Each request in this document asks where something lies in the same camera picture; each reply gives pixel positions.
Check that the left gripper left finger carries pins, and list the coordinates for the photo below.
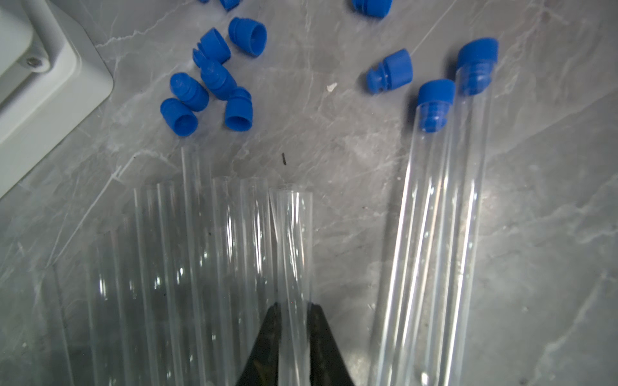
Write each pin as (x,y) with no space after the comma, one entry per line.
(261,368)

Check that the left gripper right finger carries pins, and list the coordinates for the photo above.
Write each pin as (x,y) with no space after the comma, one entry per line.
(327,366)

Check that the test tube group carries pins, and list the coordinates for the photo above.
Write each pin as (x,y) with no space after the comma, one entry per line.
(293,217)
(421,191)
(459,212)

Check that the blue stopper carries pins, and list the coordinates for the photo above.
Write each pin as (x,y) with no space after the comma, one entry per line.
(393,72)
(189,91)
(239,111)
(373,8)
(217,79)
(249,35)
(228,5)
(211,46)
(181,120)

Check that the white rectangular plastic box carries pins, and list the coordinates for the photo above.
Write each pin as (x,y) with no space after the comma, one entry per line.
(52,78)

